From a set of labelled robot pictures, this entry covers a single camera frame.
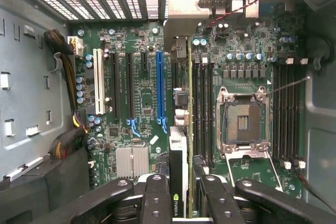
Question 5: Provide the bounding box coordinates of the silver chipset heatsink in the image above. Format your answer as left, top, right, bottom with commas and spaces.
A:
115, 146, 150, 179

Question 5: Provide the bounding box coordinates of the metal socket cover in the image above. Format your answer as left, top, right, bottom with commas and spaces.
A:
225, 150, 284, 193

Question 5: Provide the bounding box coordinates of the CPU socket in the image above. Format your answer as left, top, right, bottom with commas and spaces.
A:
216, 84, 271, 154

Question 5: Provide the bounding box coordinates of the black RAM slot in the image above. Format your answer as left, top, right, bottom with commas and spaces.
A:
192, 57, 198, 168
294, 58, 308, 169
207, 57, 215, 168
273, 58, 280, 169
280, 58, 287, 169
199, 57, 206, 168
287, 58, 295, 169

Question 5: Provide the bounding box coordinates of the black plastic shroud box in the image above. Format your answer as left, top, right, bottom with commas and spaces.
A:
0, 152, 91, 224

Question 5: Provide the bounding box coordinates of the black expansion slot blue latch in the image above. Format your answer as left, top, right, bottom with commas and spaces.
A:
124, 51, 140, 137

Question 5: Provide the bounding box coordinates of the long black expansion slot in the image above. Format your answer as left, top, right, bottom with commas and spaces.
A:
109, 51, 121, 120

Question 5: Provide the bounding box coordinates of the open black PC case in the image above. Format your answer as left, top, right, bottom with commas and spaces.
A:
0, 0, 336, 224

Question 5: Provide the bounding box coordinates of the thin locking lever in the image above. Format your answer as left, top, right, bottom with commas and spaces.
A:
264, 76, 311, 95

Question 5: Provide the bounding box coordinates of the short black expansion slot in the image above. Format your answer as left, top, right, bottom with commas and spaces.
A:
140, 51, 148, 72

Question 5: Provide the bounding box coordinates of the green motherboard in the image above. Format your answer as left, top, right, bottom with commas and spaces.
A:
67, 22, 307, 198

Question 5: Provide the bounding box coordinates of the yellow black power cable bundle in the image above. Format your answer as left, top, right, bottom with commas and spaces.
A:
43, 28, 89, 159

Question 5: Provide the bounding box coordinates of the thick black cable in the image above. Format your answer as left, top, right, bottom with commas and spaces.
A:
299, 30, 329, 70

